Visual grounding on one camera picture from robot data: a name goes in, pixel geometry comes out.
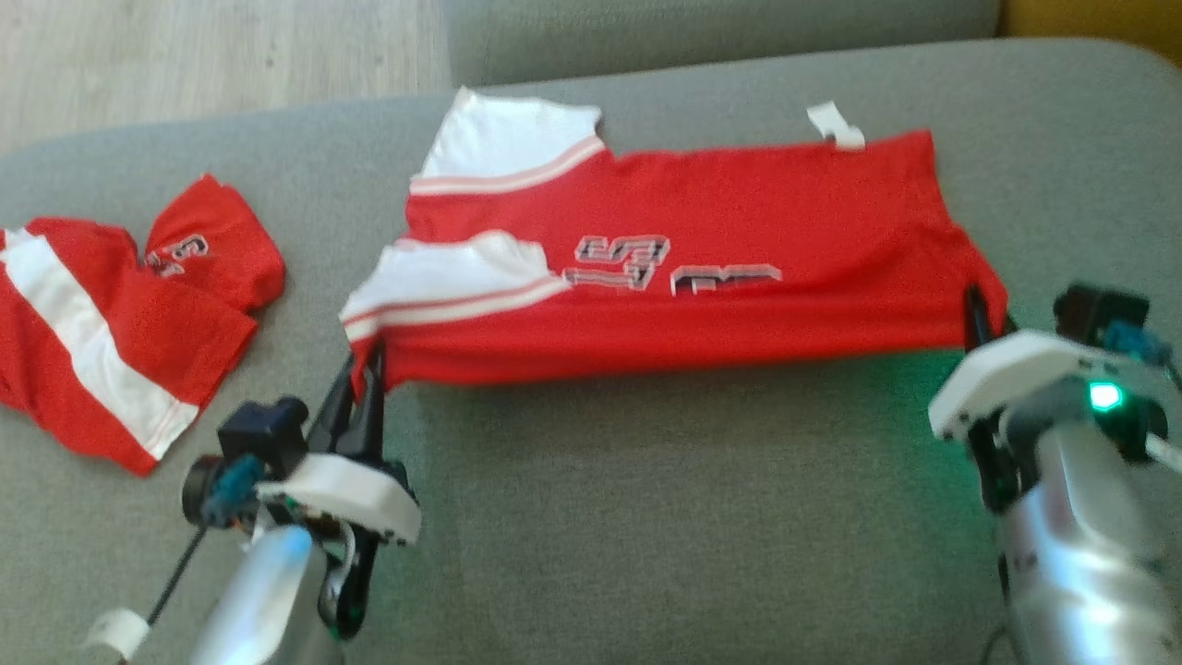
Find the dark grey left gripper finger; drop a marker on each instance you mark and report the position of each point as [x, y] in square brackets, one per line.
[369, 416]
[332, 416]

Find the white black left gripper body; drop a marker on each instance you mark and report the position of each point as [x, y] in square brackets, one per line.
[351, 494]

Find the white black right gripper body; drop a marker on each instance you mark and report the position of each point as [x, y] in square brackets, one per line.
[1007, 379]

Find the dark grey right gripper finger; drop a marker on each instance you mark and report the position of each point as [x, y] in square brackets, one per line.
[977, 319]
[1007, 327]

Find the red white sports shorts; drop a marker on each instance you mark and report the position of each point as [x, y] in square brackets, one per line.
[120, 305]

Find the red white jersey shirt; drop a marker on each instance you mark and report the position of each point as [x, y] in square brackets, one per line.
[739, 231]

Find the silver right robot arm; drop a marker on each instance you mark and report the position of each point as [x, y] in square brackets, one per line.
[1080, 554]

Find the grey and yellow sofa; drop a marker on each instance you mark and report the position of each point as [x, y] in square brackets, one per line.
[646, 508]

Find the large yellow sofa back cushion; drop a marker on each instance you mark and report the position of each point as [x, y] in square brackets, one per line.
[1108, 18]

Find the grey sofa seat cushion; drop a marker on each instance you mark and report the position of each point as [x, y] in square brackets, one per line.
[720, 37]

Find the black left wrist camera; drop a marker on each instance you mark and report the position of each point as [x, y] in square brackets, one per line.
[263, 429]

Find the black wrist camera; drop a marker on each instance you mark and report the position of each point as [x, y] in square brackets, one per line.
[1099, 309]
[263, 429]

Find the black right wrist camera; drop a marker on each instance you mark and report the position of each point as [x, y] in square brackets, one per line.
[1099, 309]

